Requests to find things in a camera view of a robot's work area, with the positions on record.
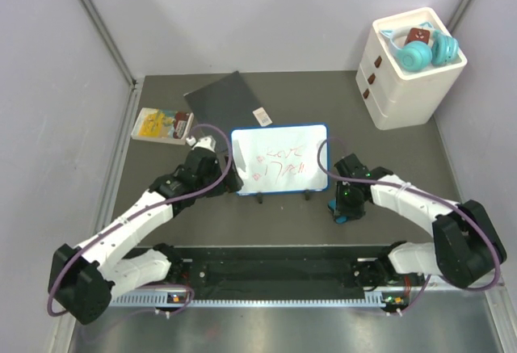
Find blue whiteboard eraser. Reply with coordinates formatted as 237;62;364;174
327;200;348;225

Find blue framed whiteboard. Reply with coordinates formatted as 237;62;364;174
231;124;330;195

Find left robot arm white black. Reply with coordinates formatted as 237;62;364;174
47;143;242;325

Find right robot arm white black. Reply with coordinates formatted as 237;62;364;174
329;154;507;289

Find yellow picture book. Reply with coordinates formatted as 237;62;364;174
131;107;194;145

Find dark grey notebook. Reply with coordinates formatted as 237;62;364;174
183;71;272;138

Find teal headphones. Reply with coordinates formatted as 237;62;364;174
380;26;460;73

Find brown square toy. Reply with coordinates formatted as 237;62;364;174
405;27;431;45

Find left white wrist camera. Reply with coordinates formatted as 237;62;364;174
186;136;216;152

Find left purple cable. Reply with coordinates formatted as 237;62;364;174
47;124;234;317

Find purple cable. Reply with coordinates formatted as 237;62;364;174
317;138;504;292
47;124;234;317

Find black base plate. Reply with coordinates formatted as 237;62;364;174
137;243;425;300

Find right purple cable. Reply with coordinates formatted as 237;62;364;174
317;138;504;292

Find grey slotted cable duct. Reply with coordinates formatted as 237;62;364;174
109;289;406;309

